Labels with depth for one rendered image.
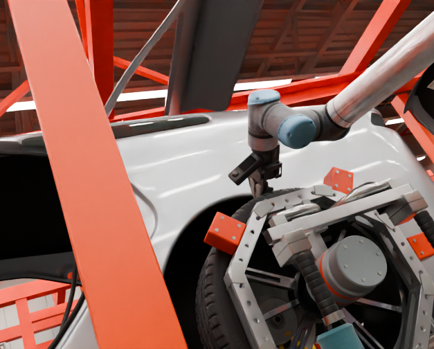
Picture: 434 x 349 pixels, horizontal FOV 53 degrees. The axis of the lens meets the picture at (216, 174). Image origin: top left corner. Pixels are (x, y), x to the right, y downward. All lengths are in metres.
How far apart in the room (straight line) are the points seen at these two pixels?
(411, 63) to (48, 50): 0.91
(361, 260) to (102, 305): 0.59
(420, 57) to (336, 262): 0.49
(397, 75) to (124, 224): 0.70
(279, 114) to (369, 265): 0.44
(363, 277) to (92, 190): 0.65
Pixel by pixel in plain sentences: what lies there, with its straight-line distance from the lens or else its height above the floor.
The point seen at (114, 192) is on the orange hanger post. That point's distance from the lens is 1.02.
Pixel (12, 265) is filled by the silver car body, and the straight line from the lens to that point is 3.25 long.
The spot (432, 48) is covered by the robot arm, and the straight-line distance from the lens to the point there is 1.05.
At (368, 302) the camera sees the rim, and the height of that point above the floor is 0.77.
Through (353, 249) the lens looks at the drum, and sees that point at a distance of 1.10.
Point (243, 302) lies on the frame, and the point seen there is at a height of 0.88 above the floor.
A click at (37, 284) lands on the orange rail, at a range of 7.49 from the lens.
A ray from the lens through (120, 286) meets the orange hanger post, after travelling 0.94.
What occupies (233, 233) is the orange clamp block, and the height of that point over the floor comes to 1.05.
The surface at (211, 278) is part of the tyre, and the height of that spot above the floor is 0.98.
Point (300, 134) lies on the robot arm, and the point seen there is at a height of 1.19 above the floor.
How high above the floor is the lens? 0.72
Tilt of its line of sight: 25 degrees up
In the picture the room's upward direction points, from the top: 24 degrees counter-clockwise
